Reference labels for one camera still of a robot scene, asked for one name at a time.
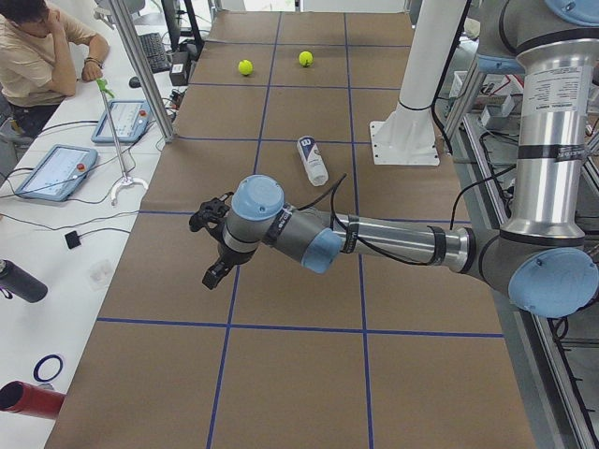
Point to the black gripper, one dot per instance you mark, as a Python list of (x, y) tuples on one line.
[(228, 255)]

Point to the clear tennis ball tube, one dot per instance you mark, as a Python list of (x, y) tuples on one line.
[(312, 161)]

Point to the yellow tennis ball with logo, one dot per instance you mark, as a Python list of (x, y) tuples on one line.
[(306, 58)]

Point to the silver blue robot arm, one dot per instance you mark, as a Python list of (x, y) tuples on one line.
[(536, 257)]

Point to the yellow tennis ball plain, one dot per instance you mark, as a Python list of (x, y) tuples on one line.
[(245, 67)]

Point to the small black square device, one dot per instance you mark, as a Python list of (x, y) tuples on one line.
[(72, 239)]

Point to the far blue teach pendant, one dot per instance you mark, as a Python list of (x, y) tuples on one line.
[(131, 119)]

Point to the blue teach pendant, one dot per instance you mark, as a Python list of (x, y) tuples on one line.
[(131, 119), (58, 174)]

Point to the near blue teach pendant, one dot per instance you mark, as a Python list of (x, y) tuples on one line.
[(58, 174)]

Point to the black water bottle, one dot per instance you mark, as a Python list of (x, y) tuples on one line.
[(17, 282)]

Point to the black power adapter box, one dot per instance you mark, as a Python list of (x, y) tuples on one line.
[(180, 68)]

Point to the reacher grabber stick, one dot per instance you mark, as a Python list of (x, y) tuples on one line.
[(126, 179)]

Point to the red cylinder tube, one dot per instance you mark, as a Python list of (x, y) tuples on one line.
[(31, 400)]

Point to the black keyboard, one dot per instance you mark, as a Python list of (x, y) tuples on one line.
[(154, 51)]

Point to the seated person beige shirt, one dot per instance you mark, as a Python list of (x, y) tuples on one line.
[(44, 53)]

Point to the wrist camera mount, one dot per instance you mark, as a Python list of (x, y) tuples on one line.
[(211, 215)]

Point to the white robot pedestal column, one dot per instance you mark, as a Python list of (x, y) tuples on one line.
[(407, 137)]

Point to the aluminium frame post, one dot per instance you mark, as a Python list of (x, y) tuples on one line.
[(138, 60)]

